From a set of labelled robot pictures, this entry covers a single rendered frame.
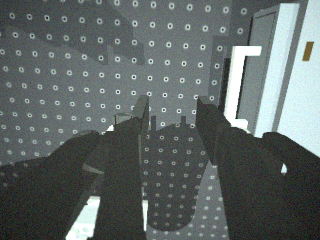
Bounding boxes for white block with round holes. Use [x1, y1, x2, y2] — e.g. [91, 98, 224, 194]
[66, 206, 98, 240]

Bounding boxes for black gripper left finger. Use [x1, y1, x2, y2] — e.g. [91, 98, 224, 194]
[0, 95, 149, 240]

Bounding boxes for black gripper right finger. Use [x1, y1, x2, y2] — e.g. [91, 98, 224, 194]
[195, 96, 320, 240]

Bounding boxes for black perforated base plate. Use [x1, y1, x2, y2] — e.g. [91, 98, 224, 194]
[0, 0, 298, 240]

